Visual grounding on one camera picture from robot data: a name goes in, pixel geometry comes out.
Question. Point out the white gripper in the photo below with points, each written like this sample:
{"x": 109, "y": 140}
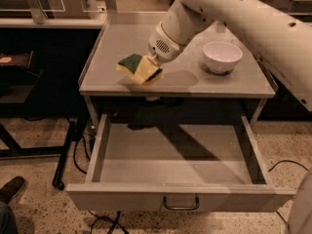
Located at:
{"x": 161, "y": 45}

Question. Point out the green and yellow sponge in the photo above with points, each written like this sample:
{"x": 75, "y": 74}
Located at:
{"x": 129, "y": 64}

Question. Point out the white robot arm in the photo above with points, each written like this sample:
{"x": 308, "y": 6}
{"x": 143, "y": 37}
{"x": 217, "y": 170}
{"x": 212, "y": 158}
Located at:
{"x": 283, "y": 42}

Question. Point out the grey open top drawer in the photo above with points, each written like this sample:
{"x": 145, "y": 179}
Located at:
{"x": 133, "y": 168}

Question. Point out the white ceramic bowl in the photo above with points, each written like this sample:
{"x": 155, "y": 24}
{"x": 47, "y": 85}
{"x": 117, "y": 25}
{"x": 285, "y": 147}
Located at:
{"x": 221, "y": 57}

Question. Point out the grey cabinet table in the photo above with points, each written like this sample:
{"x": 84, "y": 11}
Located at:
{"x": 186, "y": 76}

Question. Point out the black side cart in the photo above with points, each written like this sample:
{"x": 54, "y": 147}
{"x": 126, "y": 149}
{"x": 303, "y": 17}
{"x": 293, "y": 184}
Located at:
{"x": 17, "y": 83}

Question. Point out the dark shoe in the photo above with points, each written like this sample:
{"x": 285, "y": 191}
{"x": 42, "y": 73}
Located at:
{"x": 11, "y": 189}

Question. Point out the blue jeans leg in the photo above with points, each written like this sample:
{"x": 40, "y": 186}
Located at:
{"x": 7, "y": 220}

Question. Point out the metal drawer handle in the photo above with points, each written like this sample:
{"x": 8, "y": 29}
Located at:
{"x": 181, "y": 203}

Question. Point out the white horizontal rail pipe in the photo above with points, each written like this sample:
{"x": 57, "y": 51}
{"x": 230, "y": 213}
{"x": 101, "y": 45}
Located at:
{"x": 54, "y": 23}

